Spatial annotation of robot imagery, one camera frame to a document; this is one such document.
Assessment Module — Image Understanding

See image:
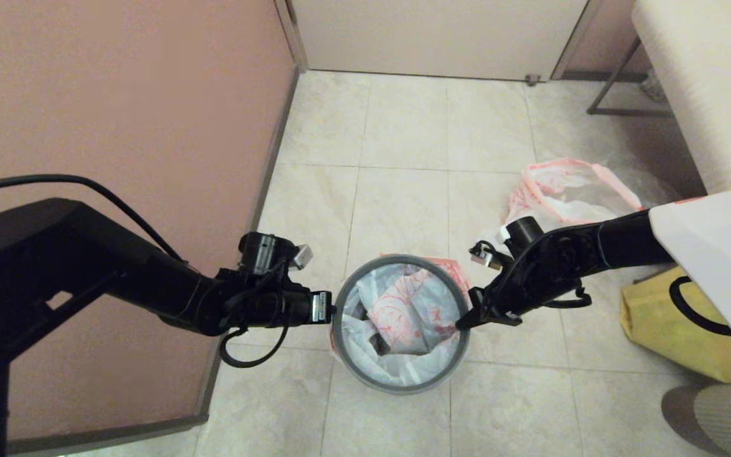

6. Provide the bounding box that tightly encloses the grey plastic bin ring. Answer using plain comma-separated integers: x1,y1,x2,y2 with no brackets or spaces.
330,254,471,395

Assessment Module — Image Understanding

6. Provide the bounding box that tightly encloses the white plastic bag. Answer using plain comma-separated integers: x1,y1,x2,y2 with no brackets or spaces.
337,257,474,388

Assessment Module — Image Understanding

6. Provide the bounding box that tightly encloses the white red bag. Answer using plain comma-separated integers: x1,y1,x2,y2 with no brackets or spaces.
480,159,645,248

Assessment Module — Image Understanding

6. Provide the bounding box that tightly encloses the yellow fabric tote bag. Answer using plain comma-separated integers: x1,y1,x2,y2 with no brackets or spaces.
619,267,731,383

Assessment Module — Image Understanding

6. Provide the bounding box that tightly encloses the beige partition panel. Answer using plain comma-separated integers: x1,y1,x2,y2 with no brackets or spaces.
289,0,591,82

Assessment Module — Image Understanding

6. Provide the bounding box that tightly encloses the pink brown partition panel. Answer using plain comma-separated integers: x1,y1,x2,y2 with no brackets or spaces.
0,0,298,454

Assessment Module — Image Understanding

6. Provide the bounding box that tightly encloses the cream ribbed bench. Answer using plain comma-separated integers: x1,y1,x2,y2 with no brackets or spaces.
632,0,731,194

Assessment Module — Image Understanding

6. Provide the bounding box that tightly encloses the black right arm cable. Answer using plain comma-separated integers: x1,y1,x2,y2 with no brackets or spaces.
467,228,595,312

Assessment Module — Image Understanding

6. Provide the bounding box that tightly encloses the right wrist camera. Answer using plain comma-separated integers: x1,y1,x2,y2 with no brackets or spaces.
468,241,501,267

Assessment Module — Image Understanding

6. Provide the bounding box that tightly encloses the dark metal bench frame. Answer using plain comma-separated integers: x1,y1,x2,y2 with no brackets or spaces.
586,37,674,117

